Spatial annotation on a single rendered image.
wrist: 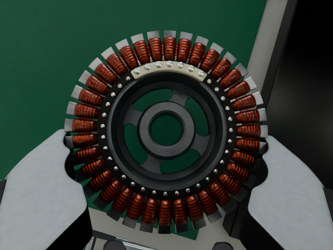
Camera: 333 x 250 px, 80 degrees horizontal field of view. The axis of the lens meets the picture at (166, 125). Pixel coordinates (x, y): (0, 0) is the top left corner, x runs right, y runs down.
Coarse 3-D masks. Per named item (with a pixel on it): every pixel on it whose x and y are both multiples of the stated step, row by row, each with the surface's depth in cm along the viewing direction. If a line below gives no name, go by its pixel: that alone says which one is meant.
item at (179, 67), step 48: (144, 48) 11; (192, 48) 11; (96, 96) 11; (192, 96) 13; (240, 96) 11; (96, 144) 11; (144, 144) 12; (192, 144) 13; (240, 144) 11; (96, 192) 10; (144, 192) 11; (192, 192) 11; (240, 192) 11
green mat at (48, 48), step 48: (0, 0) 20; (48, 0) 20; (96, 0) 20; (144, 0) 20; (192, 0) 20; (240, 0) 20; (0, 48) 19; (48, 48) 19; (96, 48) 20; (240, 48) 20; (0, 96) 19; (48, 96) 19; (144, 96) 19; (0, 144) 19
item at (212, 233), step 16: (272, 0) 20; (272, 16) 20; (272, 32) 20; (256, 48) 20; (272, 48) 20; (256, 64) 20; (256, 80) 20; (96, 224) 19; (112, 224) 19; (208, 224) 19; (128, 240) 19; (144, 240) 19; (160, 240) 19; (176, 240) 19; (192, 240) 19; (208, 240) 19; (224, 240) 19
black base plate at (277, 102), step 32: (288, 0) 20; (320, 0) 18; (288, 32) 18; (320, 32) 18; (288, 64) 18; (320, 64) 18; (288, 96) 18; (320, 96) 18; (288, 128) 18; (320, 128) 18; (320, 160) 17; (224, 224) 19
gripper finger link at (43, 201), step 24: (48, 144) 10; (24, 168) 8; (48, 168) 8; (72, 168) 10; (24, 192) 7; (48, 192) 7; (72, 192) 7; (0, 216) 6; (24, 216) 6; (48, 216) 6; (72, 216) 6; (0, 240) 6; (24, 240) 6; (48, 240) 6; (72, 240) 6
